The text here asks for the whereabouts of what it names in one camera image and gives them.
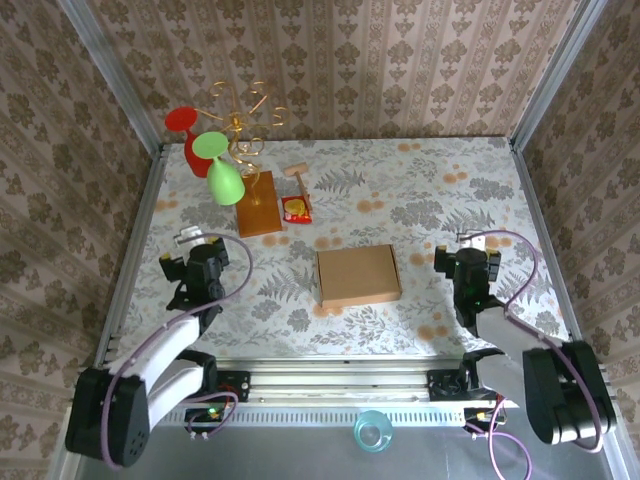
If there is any brown cardboard paper box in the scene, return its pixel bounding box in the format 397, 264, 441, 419
315, 243, 404, 309

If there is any green plastic wine glass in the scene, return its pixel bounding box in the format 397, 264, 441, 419
192, 131, 246, 206

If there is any red snack packet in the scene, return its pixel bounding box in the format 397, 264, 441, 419
279, 195, 314, 224

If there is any small wooden mallet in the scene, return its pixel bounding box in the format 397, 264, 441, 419
283, 163, 314, 214

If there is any floral patterned tablecloth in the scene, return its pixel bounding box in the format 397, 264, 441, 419
102, 137, 574, 359

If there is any red plastic wine glass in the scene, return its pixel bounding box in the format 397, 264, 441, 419
164, 105, 217, 179

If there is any small black controller board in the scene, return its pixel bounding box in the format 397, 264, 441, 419
184, 407, 226, 424
463, 407, 506, 426

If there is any light blue plastic cup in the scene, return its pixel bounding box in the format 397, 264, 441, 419
353, 409, 395, 454

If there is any aluminium table side rail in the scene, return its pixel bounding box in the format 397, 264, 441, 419
94, 144, 166, 369
507, 139, 601, 361

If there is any gold wire glass rack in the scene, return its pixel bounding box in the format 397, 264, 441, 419
192, 79, 292, 239

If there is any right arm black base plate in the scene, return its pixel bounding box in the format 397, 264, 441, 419
427, 368, 501, 402

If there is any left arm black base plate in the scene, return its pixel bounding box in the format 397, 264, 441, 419
199, 368, 251, 404

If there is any aluminium mounting rail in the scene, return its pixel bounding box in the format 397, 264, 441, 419
69, 357, 616, 409

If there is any slotted metal cable duct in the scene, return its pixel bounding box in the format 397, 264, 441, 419
149, 405, 531, 427

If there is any aluminium frame post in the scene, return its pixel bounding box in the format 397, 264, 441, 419
57, 0, 164, 151
509, 0, 611, 147

